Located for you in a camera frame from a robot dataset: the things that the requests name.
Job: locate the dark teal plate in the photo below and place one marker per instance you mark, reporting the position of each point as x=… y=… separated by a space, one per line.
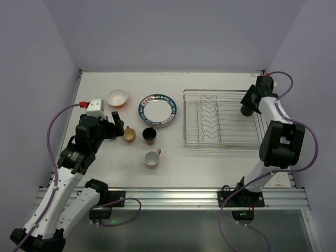
x=157 y=110

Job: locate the pink mug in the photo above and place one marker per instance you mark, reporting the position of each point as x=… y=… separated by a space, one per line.
x=152 y=158

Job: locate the black mug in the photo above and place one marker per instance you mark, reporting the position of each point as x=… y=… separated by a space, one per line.
x=246 y=111

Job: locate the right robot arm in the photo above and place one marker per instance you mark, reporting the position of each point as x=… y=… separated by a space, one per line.
x=281 y=145

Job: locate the orange mug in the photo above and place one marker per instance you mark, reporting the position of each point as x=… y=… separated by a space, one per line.
x=129 y=135

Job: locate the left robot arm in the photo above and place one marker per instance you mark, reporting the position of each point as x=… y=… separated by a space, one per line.
x=53 y=219

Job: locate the orange bowl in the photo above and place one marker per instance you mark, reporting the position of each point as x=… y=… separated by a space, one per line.
x=117 y=98

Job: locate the wire dish rack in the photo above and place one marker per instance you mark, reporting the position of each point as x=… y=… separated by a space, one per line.
x=212 y=119

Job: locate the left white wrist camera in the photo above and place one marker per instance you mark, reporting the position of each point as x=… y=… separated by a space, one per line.
x=94 y=108

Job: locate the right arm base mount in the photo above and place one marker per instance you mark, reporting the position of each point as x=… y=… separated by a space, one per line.
x=243 y=199

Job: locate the aluminium mounting rail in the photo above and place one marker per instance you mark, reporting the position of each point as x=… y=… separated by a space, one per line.
x=210 y=199

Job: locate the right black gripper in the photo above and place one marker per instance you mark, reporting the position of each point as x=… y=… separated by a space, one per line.
x=250 y=99

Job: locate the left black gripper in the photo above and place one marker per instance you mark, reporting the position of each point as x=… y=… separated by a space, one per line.
x=110 y=126

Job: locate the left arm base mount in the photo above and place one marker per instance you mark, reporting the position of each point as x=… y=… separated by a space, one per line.
x=104 y=213

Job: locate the maroon mug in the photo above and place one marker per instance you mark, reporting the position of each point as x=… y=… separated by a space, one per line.
x=149 y=135

